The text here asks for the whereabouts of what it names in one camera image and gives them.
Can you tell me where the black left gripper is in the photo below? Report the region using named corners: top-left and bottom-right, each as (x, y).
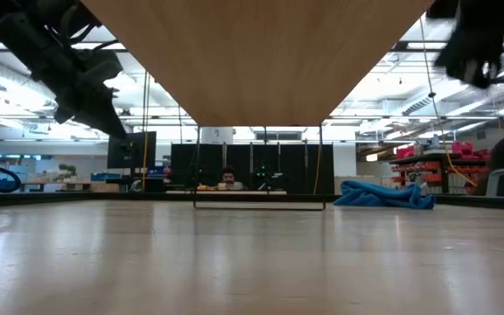
top-left (28, 46), bottom-right (129, 141)

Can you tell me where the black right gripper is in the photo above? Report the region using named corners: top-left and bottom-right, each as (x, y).
top-left (426, 0), bottom-right (504, 90)

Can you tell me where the wooden shelf with black legs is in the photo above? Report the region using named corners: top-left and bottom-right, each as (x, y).
top-left (80, 0), bottom-right (435, 213)

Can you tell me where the potted green plant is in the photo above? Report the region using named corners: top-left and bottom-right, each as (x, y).
top-left (56, 163), bottom-right (79, 183)

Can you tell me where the blue storage box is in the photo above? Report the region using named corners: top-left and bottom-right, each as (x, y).
top-left (90, 171), bottom-right (123, 183)

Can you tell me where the black computer monitor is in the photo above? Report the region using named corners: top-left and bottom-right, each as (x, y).
top-left (106, 130), bottom-right (158, 170)

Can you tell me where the rack with red bins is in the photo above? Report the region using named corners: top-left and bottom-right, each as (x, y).
top-left (388, 140), bottom-right (497, 196)

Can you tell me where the blue cloth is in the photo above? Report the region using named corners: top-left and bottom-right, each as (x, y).
top-left (332, 179), bottom-right (437, 211)

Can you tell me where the light wooden table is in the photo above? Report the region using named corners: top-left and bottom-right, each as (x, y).
top-left (165, 188), bottom-right (288, 197)

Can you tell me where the black robot with green light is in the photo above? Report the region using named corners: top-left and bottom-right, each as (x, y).
top-left (251, 163), bottom-right (286, 193)

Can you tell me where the yellow hanging cable with knot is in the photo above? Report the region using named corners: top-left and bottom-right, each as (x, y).
top-left (418, 18), bottom-right (483, 191)

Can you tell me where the thin yellow hanging cable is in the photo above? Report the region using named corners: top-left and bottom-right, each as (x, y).
top-left (141, 68), bottom-right (150, 194)

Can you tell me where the black metal table frame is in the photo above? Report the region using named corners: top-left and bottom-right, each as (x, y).
top-left (0, 190), bottom-right (504, 213)

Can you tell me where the black partition wall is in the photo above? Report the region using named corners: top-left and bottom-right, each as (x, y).
top-left (170, 143), bottom-right (336, 196)

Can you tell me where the orange hanging cable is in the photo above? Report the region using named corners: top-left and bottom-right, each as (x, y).
top-left (312, 143), bottom-right (324, 196)

